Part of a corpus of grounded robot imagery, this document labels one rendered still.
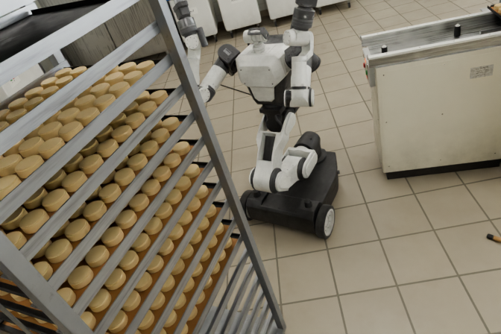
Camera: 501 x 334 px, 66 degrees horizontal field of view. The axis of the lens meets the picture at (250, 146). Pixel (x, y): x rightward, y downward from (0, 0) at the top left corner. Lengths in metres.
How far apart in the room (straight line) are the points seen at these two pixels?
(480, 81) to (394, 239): 0.97
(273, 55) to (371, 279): 1.26
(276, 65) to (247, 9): 3.74
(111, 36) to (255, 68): 3.97
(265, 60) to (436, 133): 1.15
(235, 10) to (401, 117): 3.67
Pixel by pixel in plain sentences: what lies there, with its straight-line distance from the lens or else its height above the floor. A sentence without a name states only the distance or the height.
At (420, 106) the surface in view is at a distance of 2.40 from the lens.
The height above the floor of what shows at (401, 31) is 0.89.
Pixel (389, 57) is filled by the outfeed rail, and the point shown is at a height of 0.88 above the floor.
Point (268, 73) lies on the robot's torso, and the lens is 1.94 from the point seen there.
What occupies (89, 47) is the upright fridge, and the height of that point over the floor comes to 0.48.
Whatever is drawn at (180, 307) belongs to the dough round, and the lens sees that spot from 1.27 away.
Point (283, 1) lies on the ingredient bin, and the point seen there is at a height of 0.33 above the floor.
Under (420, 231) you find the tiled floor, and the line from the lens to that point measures 2.43.
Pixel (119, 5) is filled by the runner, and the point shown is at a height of 1.68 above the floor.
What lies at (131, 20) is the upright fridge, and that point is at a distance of 5.60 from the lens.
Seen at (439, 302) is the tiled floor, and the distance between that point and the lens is 2.18.
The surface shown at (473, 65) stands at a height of 0.75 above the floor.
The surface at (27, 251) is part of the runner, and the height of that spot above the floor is 1.41.
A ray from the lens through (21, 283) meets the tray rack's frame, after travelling 0.78.
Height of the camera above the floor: 1.84
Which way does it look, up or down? 34 degrees down
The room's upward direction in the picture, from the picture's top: 17 degrees counter-clockwise
